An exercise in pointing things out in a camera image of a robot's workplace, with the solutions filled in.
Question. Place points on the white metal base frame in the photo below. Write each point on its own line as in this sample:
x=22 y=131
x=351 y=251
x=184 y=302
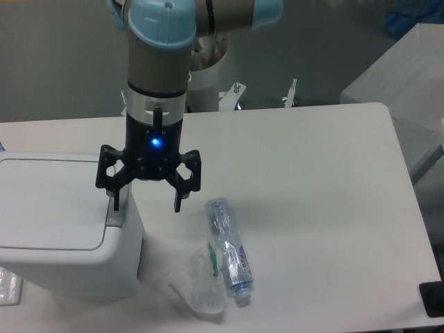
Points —
x=232 y=97

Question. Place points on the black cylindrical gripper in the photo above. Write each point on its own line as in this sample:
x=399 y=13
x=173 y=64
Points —
x=154 y=142

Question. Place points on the black device at table edge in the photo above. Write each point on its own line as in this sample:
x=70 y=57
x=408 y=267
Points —
x=432 y=298

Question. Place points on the clear plastic wrapper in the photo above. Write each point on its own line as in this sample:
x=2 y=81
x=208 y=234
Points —
x=199 y=281

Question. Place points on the clear plastic bag left edge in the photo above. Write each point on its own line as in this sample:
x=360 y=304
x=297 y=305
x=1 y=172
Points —
x=10 y=288

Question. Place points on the blue object in background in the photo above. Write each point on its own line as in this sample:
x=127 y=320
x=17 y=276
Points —
x=402 y=16

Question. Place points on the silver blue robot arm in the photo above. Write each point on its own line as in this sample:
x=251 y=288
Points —
x=161 y=37

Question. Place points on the white push-lid trash can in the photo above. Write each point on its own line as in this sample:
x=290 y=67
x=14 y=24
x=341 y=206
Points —
x=62 y=233

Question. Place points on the clear plastic water bottle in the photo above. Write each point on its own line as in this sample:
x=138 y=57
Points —
x=235 y=268

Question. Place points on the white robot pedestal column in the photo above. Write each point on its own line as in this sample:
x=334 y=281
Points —
x=207 y=57

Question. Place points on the white covered side table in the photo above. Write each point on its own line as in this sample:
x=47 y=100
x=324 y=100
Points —
x=408 y=80

